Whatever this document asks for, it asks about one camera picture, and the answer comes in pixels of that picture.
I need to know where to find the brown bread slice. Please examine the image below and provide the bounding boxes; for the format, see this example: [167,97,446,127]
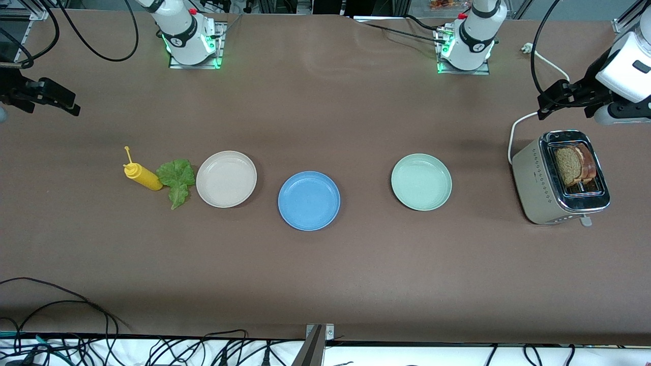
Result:
[553,146,585,187]
[575,144,597,184]

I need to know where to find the yellow mustard squeeze bottle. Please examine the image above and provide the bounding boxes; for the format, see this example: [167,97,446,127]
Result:
[124,146,164,192]

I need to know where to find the green lettuce leaf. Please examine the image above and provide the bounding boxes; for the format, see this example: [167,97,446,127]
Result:
[156,159,196,210]

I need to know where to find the pale green round plate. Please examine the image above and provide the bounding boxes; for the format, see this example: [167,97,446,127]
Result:
[391,153,453,211]

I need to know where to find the beige round plate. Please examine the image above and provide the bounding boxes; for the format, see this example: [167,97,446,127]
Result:
[196,150,258,208]

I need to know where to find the blue round plate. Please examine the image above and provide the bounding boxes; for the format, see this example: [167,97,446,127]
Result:
[278,171,341,232]

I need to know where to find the silver beige toaster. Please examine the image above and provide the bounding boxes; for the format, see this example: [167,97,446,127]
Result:
[511,130,611,227]

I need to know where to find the grey metal beam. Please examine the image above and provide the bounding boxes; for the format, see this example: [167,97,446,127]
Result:
[292,325,326,366]

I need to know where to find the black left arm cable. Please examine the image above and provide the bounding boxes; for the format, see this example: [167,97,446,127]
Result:
[530,0,611,107]

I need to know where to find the white toaster power cord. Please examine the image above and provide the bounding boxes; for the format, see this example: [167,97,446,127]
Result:
[508,43,570,164]

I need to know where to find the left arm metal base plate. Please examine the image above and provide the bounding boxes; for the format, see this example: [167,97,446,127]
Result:
[435,28,491,75]

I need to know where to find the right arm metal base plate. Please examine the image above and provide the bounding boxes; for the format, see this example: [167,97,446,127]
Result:
[169,21,224,69]

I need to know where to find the black base cable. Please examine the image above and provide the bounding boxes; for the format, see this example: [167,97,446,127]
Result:
[364,15,448,44]

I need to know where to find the long looping black cable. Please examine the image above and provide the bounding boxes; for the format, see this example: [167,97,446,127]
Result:
[0,277,130,336]

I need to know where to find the thin black arched cable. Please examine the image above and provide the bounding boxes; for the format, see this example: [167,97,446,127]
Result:
[201,329,250,366]

